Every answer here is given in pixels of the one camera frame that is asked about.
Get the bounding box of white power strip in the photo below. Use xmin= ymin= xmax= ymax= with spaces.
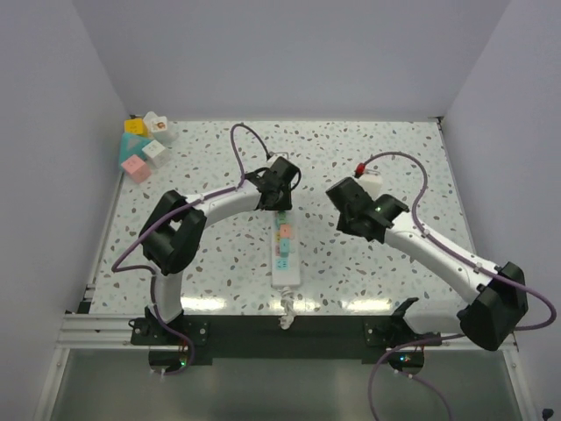
xmin=271 ymin=210 xmax=302 ymax=289

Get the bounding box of white cube plug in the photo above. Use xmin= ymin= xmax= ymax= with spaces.
xmin=142 ymin=140 xmax=171 ymax=168

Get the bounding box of pink cube plug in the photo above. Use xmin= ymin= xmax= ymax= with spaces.
xmin=120 ymin=154 xmax=152 ymax=184

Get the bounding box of teal triangular socket block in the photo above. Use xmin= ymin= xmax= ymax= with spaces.
xmin=118 ymin=132 xmax=150 ymax=166

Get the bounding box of green plug adapter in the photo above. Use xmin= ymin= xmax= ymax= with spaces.
xmin=276 ymin=211 xmax=288 ymax=225

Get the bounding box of salmon plug adapter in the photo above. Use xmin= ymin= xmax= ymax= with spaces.
xmin=279 ymin=224 xmax=294 ymax=239

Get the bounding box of teal plug adapter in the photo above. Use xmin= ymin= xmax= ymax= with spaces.
xmin=278 ymin=239 xmax=291 ymax=257

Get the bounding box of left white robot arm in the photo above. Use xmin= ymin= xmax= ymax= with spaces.
xmin=139 ymin=155 xmax=302 ymax=344

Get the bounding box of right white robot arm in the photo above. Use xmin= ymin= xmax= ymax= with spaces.
xmin=326 ymin=177 xmax=528 ymax=351

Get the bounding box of yellow cube plug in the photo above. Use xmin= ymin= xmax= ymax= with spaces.
xmin=124 ymin=118 xmax=148 ymax=138

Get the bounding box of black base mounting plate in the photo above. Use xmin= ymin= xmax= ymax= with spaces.
xmin=128 ymin=312 xmax=442 ymax=369

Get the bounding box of white cube with picture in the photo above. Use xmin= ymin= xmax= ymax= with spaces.
xmin=143 ymin=111 xmax=177 ymax=144

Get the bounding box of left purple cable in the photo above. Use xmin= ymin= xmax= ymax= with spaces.
xmin=111 ymin=123 xmax=273 ymax=378

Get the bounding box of aluminium frame rail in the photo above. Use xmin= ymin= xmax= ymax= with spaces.
xmin=56 ymin=311 xmax=514 ymax=350

